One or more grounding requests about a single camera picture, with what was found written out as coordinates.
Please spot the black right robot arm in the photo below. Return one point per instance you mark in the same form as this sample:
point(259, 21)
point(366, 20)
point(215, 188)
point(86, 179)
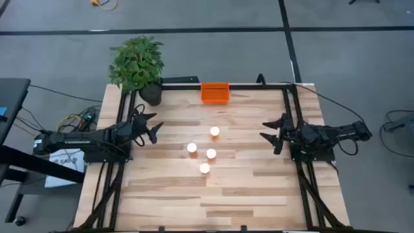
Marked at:
point(323, 134)

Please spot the small blue object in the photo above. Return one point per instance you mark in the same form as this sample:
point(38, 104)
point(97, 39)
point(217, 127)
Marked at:
point(3, 112)

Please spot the amber pill bottle white cap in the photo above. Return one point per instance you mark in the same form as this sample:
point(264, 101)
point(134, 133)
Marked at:
point(214, 131)
point(211, 153)
point(191, 147)
point(204, 168)

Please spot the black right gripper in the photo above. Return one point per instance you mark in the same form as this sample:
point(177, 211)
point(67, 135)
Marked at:
point(289, 129)

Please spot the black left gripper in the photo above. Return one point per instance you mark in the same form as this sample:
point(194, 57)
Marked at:
point(139, 126)

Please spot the white paper sheet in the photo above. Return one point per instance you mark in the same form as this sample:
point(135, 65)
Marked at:
point(66, 165)

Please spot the black desk top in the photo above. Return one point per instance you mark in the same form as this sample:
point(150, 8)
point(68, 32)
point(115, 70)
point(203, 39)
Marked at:
point(11, 103)

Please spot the black aluminium table frame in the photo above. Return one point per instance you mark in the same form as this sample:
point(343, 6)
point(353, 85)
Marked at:
point(114, 194)

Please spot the green leafy plant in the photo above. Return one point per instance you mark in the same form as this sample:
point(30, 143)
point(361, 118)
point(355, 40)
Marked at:
point(137, 63)

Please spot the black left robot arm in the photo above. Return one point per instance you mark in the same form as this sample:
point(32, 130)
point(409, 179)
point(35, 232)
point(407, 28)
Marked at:
point(81, 137)

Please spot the black desk leg frame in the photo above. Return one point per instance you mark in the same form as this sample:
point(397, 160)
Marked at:
point(39, 165)

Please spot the black box green light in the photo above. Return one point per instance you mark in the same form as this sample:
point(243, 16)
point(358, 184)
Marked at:
point(90, 116)

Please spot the flat black box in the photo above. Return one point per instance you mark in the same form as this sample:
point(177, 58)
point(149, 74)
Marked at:
point(179, 80)

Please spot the orange plastic basket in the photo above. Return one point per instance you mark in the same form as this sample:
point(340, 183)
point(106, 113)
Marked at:
point(215, 94)

